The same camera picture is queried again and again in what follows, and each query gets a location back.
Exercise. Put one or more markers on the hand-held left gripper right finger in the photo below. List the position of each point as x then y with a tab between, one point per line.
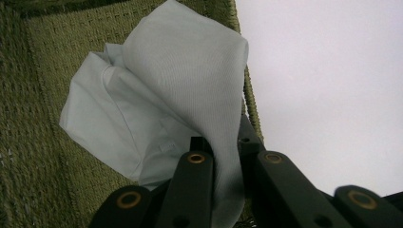
247	136

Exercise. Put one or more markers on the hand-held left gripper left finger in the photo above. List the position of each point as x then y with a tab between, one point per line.
200	145

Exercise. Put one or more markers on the white cloth garment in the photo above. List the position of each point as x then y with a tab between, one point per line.
164	95

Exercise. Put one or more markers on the green woven mat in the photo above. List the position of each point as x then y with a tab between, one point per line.
34	110

